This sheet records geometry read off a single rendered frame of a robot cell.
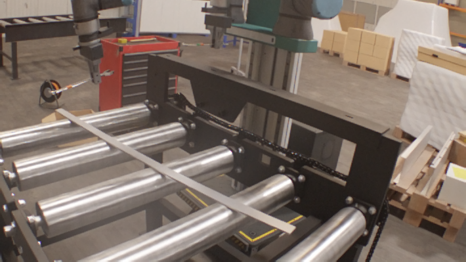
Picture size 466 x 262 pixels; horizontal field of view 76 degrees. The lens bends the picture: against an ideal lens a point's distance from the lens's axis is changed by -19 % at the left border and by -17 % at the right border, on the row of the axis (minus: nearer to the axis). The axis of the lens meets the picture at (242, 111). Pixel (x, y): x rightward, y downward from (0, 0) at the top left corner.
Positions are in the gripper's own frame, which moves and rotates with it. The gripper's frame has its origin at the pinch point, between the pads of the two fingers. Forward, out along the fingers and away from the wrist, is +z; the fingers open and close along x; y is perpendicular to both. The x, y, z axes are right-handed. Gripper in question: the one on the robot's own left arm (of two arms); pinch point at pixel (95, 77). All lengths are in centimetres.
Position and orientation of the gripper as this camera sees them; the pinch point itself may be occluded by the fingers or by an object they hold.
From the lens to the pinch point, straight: 133.3
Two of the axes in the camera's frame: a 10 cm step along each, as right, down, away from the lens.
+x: 7.1, 3.1, -6.4
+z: 0.3, 8.9, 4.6
